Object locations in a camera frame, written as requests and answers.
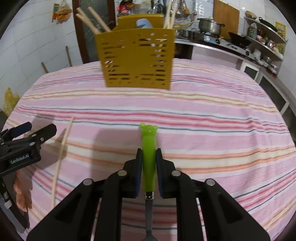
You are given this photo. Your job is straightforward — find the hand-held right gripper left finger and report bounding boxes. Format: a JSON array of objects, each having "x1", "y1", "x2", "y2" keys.
[{"x1": 26, "y1": 148, "x2": 143, "y2": 241}]

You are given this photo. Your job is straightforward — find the gas stove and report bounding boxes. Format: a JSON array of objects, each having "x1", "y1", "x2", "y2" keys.
[{"x1": 203, "y1": 35, "x2": 251, "y2": 57}]

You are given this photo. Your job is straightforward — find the green-handled metal spoon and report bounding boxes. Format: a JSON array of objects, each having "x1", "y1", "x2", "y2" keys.
[{"x1": 139, "y1": 123, "x2": 159, "y2": 241}]

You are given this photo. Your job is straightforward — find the steel pot with lid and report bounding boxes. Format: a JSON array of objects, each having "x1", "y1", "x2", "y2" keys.
[{"x1": 198, "y1": 18, "x2": 225, "y2": 36}]

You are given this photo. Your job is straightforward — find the hanging orange snack bags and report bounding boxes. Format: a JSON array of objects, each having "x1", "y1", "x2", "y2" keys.
[{"x1": 52, "y1": 1, "x2": 72, "y2": 22}]

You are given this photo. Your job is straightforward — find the dark brown door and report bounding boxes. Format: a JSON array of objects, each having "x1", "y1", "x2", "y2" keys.
[{"x1": 72, "y1": 0, "x2": 116, "y2": 66}]

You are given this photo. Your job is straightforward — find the row of bottles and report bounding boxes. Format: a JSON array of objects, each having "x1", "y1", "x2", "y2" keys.
[{"x1": 247, "y1": 23, "x2": 278, "y2": 49}]

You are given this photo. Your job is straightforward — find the wooden spoon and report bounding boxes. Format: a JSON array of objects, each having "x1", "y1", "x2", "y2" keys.
[
  {"x1": 87, "y1": 6, "x2": 111, "y2": 32},
  {"x1": 75, "y1": 14, "x2": 99, "y2": 35}
]

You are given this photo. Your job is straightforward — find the wooden chopsticks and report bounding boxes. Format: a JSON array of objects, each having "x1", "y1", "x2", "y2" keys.
[{"x1": 76, "y1": 7, "x2": 102, "y2": 33}]

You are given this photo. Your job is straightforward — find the yellow plastic bag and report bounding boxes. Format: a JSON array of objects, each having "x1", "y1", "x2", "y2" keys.
[{"x1": 3, "y1": 88, "x2": 20, "y2": 116}]

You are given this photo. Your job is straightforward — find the person's left hand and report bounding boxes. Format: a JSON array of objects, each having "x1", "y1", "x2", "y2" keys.
[{"x1": 13, "y1": 172, "x2": 33, "y2": 212}]

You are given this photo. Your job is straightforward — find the black pan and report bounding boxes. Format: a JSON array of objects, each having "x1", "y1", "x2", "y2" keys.
[{"x1": 258, "y1": 17, "x2": 278, "y2": 32}]

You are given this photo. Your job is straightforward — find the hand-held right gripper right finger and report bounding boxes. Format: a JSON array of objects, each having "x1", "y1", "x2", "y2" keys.
[{"x1": 155, "y1": 148, "x2": 270, "y2": 241}]

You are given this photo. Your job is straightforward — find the red hanging cloth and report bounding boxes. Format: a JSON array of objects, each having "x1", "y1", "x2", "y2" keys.
[{"x1": 117, "y1": 0, "x2": 137, "y2": 14}]

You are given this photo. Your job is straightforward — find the row of hanging kitchen utensils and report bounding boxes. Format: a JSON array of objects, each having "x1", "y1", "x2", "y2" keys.
[{"x1": 148, "y1": 0, "x2": 190, "y2": 15}]

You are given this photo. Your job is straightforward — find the white corner shelf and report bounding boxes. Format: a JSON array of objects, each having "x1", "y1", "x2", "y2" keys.
[{"x1": 244, "y1": 17, "x2": 287, "y2": 62}]

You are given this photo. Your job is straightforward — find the wooden chopstick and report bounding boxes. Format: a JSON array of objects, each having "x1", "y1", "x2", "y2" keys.
[
  {"x1": 169, "y1": 0, "x2": 178, "y2": 29},
  {"x1": 163, "y1": 0, "x2": 173, "y2": 29},
  {"x1": 51, "y1": 117, "x2": 74, "y2": 209}
]

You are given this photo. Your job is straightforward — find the pink striped tablecloth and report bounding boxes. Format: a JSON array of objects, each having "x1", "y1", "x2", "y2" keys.
[{"x1": 2, "y1": 58, "x2": 296, "y2": 241}]

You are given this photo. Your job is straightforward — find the kitchen counter cabinet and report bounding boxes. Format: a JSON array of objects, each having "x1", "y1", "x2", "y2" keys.
[{"x1": 176, "y1": 39, "x2": 292, "y2": 114}]

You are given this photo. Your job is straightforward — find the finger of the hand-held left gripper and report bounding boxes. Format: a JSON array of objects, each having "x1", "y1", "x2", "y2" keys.
[
  {"x1": 0, "y1": 122, "x2": 32, "y2": 145},
  {"x1": 7, "y1": 123, "x2": 57, "y2": 149}
]

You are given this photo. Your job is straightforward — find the long wooden stick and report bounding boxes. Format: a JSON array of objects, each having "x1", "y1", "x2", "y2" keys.
[{"x1": 65, "y1": 46, "x2": 73, "y2": 67}]

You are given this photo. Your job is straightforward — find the yellow wall poster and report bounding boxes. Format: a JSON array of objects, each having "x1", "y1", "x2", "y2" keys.
[{"x1": 275, "y1": 21, "x2": 286, "y2": 39}]

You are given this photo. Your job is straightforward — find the light blue spoon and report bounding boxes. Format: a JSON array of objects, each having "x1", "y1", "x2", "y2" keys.
[{"x1": 135, "y1": 19, "x2": 153, "y2": 29}]

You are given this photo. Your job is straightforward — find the yellow utensil holder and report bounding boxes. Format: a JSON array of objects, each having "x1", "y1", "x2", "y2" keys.
[{"x1": 95, "y1": 14, "x2": 176, "y2": 90}]

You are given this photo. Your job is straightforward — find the black wok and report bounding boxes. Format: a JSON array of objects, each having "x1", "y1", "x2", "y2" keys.
[{"x1": 228, "y1": 32, "x2": 252, "y2": 47}]

